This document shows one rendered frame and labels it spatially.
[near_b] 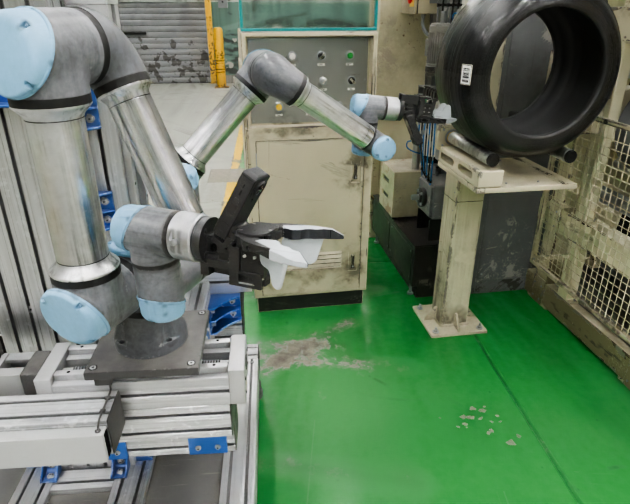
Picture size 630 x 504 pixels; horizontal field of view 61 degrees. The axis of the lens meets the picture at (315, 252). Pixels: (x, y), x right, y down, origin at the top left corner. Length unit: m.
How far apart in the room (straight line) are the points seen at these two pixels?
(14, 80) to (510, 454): 1.76
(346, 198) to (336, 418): 0.97
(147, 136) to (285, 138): 1.40
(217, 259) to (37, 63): 0.36
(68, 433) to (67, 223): 0.43
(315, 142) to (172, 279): 1.53
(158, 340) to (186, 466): 0.58
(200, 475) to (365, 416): 0.71
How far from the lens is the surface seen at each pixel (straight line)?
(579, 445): 2.14
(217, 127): 1.64
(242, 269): 0.77
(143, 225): 0.85
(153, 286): 0.88
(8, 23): 0.87
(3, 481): 1.76
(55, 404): 1.23
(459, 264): 2.43
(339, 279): 2.59
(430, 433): 2.02
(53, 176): 0.91
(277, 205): 2.39
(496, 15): 1.81
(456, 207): 2.30
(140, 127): 0.96
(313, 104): 1.56
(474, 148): 1.96
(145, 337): 1.13
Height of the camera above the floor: 1.37
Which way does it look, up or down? 25 degrees down
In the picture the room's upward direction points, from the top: straight up
